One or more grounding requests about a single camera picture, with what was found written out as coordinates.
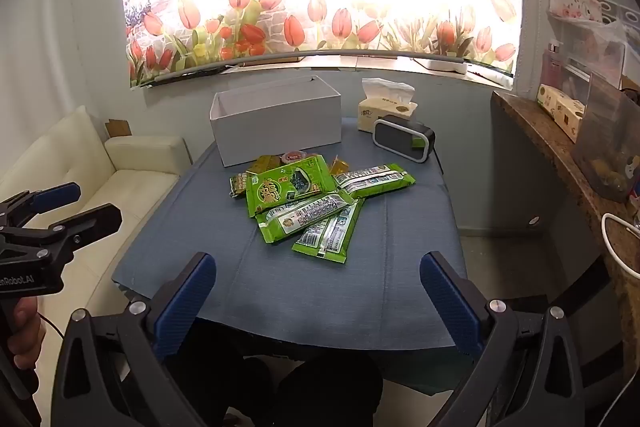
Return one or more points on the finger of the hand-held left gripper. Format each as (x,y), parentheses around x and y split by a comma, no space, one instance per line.
(95,219)
(57,194)

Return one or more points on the yellow jelly cup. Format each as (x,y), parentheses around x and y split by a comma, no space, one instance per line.
(341,167)
(262,164)

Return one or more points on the cream leather sofa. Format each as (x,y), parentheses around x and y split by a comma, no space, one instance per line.
(125,187)

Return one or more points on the cream patterned carton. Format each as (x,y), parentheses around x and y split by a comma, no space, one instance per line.
(560,112)

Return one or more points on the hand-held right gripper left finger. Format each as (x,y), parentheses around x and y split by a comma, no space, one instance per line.
(185,302)

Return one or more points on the pink jelly cup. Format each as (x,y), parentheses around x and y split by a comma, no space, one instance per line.
(294,155)

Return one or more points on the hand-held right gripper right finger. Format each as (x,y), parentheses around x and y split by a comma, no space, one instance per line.
(450,302)

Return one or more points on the brown cardboard piece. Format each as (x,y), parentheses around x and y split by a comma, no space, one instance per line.
(117,128)

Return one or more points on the speckled stone counter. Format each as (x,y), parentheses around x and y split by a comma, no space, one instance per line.
(550,142)

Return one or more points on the tissue pack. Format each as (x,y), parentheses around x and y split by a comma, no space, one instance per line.
(385,112)

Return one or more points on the white flat block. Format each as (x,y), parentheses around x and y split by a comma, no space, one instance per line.
(442,65)

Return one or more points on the person's left hand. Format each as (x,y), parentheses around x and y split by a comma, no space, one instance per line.
(25,324)

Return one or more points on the floral pouch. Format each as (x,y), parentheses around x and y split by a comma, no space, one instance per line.
(575,2)

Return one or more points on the white cardboard box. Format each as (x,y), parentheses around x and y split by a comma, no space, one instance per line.
(280,127)

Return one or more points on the clear plastic bin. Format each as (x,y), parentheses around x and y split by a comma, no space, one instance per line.
(607,142)

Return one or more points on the black speaker with pale rim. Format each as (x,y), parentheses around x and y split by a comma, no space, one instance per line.
(400,139)

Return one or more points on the clear plastic organizer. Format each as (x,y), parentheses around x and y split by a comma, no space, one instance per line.
(600,47)

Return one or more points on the green foil packet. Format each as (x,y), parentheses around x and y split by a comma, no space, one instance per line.
(280,194)
(380,179)
(300,217)
(325,239)

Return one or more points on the person's dark trousers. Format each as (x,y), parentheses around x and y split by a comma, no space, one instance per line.
(325,387)

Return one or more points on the pink box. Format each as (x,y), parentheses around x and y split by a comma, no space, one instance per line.
(557,67)

